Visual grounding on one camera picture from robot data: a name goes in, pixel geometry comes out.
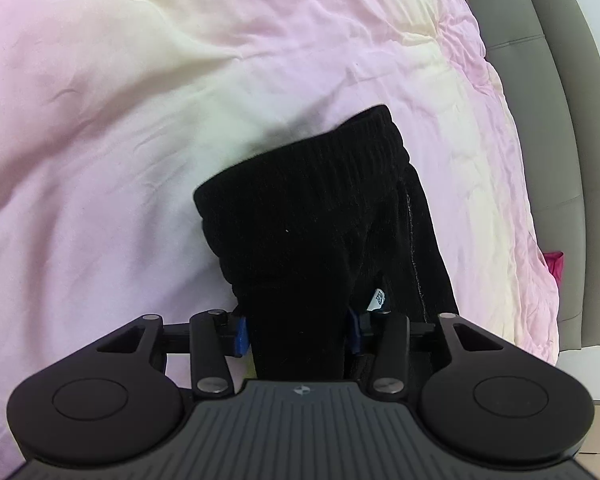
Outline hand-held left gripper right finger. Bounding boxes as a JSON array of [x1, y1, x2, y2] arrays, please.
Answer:
[[346, 307, 506, 401]]

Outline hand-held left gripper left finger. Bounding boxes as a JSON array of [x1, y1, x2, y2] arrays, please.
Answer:
[[96, 310, 250, 401]]

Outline black corduroy pants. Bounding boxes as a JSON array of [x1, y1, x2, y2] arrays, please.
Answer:
[[192, 104, 461, 382]]

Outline magenta cloth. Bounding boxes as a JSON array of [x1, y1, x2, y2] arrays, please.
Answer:
[[542, 250, 565, 292]]

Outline pink and cream blanket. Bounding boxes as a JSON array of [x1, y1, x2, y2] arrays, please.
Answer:
[[0, 0, 563, 463]]

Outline grey padded bed headboard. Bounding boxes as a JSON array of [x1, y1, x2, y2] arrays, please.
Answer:
[[452, 0, 600, 403]]

